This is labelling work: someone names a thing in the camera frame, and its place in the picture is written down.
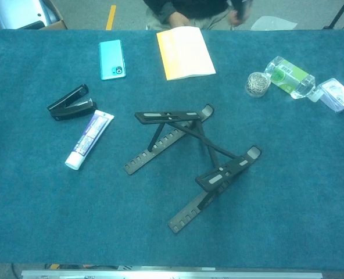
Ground black folding laptop stand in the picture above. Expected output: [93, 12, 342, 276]
[123, 103, 263, 235]

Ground white purple toothpaste tube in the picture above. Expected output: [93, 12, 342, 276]
[64, 109, 115, 171]

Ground yellow white notebook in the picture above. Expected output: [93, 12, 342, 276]
[156, 26, 217, 81]

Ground teal smartphone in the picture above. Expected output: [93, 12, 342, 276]
[98, 39, 127, 81]

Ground clear jar of paper clips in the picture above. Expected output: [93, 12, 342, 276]
[245, 71, 272, 98]

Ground black stapler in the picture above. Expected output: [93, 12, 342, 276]
[46, 84, 98, 122]

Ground teal table cloth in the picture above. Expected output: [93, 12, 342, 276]
[0, 28, 344, 267]

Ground seated person dark jacket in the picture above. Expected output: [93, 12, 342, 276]
[142, 0, 253, 31]

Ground clear bottle green label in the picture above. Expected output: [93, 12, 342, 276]
[263, 56, 321, 102]

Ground cardboard box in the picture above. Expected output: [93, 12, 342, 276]
[0, 0, 68, 30]

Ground clear plastic box blue contents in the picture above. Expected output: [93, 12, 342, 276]
[318, 77, 344, 113]

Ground silver device in cardboard box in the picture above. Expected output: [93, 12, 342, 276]
[0, 0, 52, 30]

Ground black tripod leg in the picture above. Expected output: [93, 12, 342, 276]
[322, 0, 344, 30]

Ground aluminium frame rail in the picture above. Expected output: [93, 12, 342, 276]
[20, 269, 324, 279]

